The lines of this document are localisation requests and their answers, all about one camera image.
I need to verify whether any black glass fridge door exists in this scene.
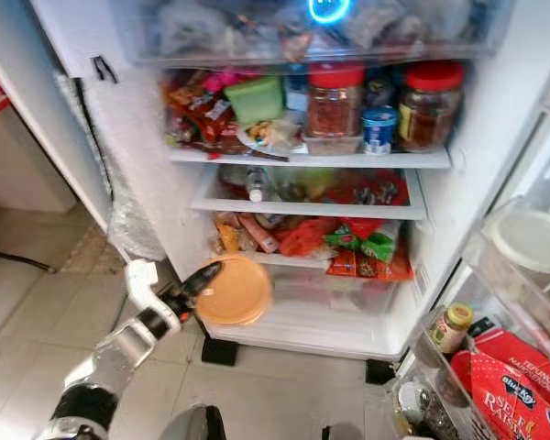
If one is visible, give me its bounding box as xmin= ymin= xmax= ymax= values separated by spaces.
xmin=388 ymin=50 xmax=550 ymax=440

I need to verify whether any patterned floor mat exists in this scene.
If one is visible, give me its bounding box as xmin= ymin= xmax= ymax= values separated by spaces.
xmin=59 ymin=223 xmax=122 ymax=275

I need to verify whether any bubble wrap sheet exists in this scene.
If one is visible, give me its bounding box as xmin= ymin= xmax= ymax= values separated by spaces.
xmin=55 ymin=71 xmax=168 ymax=263

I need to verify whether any small white cap bottle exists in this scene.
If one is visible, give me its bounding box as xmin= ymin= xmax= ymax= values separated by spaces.
xmin=245 ymin=169 xmax=268 ymax=204

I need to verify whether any grey robot left foot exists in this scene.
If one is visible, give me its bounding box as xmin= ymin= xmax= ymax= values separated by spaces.
xmin=159 ymin=404 xmax=226 ymax=440

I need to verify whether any red snack packets bundle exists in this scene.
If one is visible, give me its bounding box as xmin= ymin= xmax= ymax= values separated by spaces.
xmin=165 ymin=71 xmax=235 ymax=152

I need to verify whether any green snack packet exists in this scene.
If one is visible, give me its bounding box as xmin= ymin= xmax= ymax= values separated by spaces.
xmin=324 ymin=224 xmax=399 ymax=266

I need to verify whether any orange sachet pack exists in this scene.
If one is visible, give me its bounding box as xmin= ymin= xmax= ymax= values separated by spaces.
xmin=325 ymin=249 xmax=413 ymax=281

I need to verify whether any green plastic food box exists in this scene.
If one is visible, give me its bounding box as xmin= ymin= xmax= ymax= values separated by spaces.
xmin=224 ymin=75 xmax=284 ymax=126

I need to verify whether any red lid spice jar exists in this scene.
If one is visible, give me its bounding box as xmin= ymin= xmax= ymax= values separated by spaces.
xmin=398 ymin=60 xmax=467 ymax=153
xmin=304 ymin=61 xmax=367 ymax=155

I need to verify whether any white door panel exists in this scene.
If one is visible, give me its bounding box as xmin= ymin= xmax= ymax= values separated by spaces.
xmin=0 ymin=41 xmax=113 ymax=230

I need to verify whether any black hook clip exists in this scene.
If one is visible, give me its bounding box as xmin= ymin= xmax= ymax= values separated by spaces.
xmin=89 ymin=54 xmax=119 ymax=84

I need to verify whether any blue lid small can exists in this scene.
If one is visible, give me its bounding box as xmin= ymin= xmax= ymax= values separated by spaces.
xmin=361 ymin=104 xmax=401 ymax=156

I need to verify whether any white lid small jar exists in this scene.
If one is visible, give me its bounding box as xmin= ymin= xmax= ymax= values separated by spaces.
xmin=395 ymin=379 xmax=433 ymax=424

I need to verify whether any yellow lid glass jar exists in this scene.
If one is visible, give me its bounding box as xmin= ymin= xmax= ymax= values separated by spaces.
xmin=428 ymin=302 xmax=476 ymax=357

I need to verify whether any clear freezer drawer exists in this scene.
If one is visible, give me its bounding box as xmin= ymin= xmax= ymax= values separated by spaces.
xmin=128 ymin=0 xmax=516 ymax=69

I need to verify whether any clear box with white lid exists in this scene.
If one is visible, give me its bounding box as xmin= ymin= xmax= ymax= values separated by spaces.
xmin=484 ymin=203 xmax=550 ymax=278

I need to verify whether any red flour bag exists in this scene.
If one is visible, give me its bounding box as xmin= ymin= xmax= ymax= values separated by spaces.
xmin=466 ymin=352 xmax=550 ymax=440

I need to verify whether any red food packet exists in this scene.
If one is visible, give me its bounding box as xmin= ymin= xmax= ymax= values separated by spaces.
xmin=472 ymin=326 xmax=550 ymax=391

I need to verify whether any blue ring light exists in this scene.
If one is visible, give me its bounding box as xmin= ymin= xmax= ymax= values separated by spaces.
xmin=306 ymin=0 xmax=355 ymax=27

